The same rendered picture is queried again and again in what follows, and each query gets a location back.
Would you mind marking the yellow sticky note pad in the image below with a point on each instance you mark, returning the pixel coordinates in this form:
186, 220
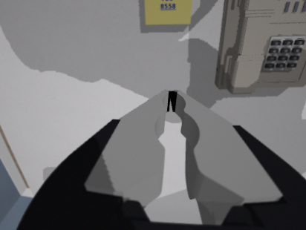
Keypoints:
168, 11

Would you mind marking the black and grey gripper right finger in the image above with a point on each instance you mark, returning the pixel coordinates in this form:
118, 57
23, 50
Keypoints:
230, 167

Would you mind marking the beige telephone handset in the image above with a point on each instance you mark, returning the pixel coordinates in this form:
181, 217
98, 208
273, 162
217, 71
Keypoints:
245, 65

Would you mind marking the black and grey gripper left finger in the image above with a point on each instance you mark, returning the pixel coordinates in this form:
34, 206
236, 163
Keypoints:
123, 161

